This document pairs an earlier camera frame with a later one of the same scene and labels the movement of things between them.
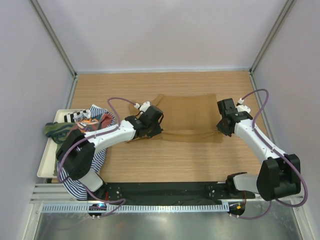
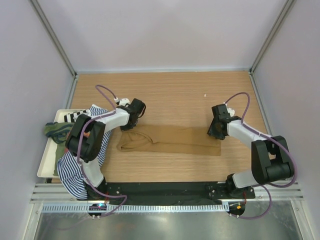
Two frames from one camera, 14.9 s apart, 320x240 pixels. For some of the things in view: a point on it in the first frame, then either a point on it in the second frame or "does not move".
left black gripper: x=157 y=131 → x=126 y=127
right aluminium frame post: x=287 y=7 does not move
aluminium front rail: x=56 y=193 does not move
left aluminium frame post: x=54 y=36 does not move
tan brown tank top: x=187 y=118 → x=176 y=139
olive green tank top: x=55 y=132 does not move
